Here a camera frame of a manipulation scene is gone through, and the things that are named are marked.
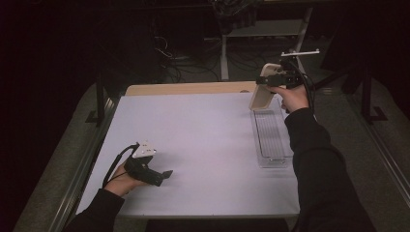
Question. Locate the clear plastic tray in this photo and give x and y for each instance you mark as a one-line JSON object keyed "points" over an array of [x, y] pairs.
{"points": [[270, 135]]}

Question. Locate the person's right hand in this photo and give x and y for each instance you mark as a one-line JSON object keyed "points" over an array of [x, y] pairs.
{"points": [[295, 98]]}

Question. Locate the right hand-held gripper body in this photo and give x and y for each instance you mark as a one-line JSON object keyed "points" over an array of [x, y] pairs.
{"points": [[293, 75]]}

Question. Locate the person's left hand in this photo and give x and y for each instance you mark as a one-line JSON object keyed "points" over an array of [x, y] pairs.
{"points": [[121, 182]]}

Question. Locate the grey metal shelf stand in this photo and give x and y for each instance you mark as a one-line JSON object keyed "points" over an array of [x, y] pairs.
{"points": [[267, 28]]}

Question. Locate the beige painted phone case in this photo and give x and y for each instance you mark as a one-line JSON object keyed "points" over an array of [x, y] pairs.
{"points": [[261, 100]]}

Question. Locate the black floor stand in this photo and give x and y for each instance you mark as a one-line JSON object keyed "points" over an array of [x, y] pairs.
{"points": [[100, 100], [367, 96]]}

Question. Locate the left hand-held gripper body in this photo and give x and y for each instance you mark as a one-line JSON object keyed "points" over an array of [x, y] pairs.
{"points": [[140, 167]]}

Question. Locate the aluminium rail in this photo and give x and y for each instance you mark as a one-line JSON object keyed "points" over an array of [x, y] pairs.
{"points": [[80, 174], [383, 154]]}

